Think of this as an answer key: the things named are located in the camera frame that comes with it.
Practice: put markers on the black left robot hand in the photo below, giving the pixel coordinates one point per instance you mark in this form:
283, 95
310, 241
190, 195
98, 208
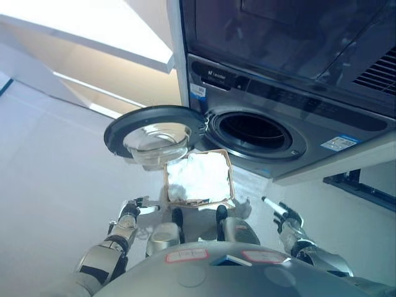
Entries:
131, 208

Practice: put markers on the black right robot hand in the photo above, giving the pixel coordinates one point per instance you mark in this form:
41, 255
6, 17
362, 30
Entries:
290, 221

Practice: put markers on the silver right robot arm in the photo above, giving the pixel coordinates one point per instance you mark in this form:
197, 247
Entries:
321, 253

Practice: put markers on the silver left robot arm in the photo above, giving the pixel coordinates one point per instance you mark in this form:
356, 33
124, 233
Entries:
105, 250

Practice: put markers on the brown wicker laundry basket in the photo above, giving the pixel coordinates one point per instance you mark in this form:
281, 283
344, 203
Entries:
166, 185

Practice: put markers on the white clothes pile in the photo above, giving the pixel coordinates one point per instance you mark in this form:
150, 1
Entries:
201, 176

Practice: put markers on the grey front-load washing machine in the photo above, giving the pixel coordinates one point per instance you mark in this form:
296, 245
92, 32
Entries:
325, 123

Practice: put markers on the silver left robot leg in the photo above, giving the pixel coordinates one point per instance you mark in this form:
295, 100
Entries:
162, 238

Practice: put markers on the silver robot leg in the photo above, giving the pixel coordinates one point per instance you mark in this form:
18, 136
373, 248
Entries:
162, 238
239, 230

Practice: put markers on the black left robot foot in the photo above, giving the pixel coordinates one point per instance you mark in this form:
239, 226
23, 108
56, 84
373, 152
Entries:
177, 218

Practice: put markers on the black robot foot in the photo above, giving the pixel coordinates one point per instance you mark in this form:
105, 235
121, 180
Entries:
221, 213
177, 218

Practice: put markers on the silver right robot leg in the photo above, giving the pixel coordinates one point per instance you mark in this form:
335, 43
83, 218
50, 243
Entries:
239, 230

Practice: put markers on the black right robot foot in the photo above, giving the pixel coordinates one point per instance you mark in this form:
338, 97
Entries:
221, 213

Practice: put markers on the round glass washer door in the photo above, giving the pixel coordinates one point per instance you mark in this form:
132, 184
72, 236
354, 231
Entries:
139, 119

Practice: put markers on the blue energy label sticker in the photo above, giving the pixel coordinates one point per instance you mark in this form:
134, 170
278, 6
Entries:
340, 143

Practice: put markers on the silver robot torso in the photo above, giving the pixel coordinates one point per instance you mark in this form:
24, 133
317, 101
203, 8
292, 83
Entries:
201, 275

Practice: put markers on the thin white shelf board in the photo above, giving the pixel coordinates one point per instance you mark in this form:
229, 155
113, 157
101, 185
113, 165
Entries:
92, 89

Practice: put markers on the small blue washer sticker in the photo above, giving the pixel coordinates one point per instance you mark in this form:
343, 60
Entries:
197, 91

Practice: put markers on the thick white shelf board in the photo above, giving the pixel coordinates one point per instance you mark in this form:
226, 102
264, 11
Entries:
92, 34

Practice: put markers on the dark stacked dryer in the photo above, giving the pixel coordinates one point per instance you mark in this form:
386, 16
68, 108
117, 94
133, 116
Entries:
263, 37

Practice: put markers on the black metal floor frame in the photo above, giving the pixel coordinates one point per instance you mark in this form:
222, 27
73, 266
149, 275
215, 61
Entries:
362, 190

